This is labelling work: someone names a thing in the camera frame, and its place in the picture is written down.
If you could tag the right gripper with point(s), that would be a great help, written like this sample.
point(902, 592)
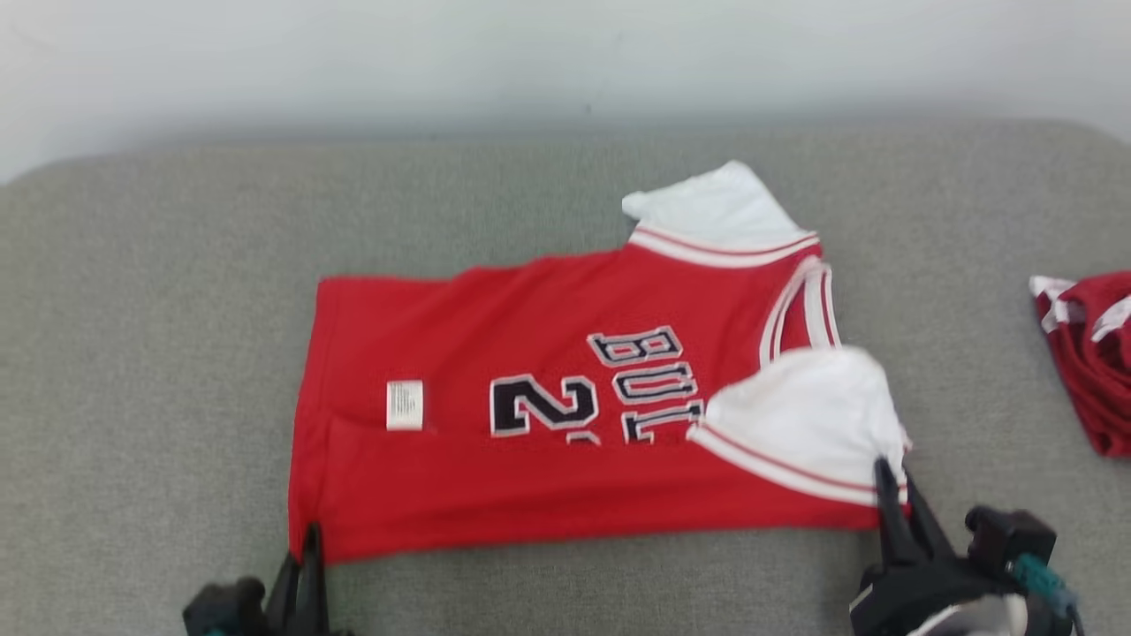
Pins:
point(928, 596)

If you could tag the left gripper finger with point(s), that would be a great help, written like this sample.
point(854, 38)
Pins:
point(287, 601)
point(314, 592)

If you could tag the red basketball jersey white sleeves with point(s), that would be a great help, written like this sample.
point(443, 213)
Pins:
point(530, 495)

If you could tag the red shorts white stripe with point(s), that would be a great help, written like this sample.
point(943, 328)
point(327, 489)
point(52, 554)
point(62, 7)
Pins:
point(1096, 371)

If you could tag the grey fabric sofa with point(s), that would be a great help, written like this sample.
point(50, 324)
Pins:
point(159, 353)

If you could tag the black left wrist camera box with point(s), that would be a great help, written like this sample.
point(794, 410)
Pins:
point(225, 609)

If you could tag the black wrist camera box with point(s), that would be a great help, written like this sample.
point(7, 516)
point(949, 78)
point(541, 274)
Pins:
point(225, 609)
point(1007, 534)

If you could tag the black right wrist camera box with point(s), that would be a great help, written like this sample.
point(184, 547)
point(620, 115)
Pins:
point(1007, 534)

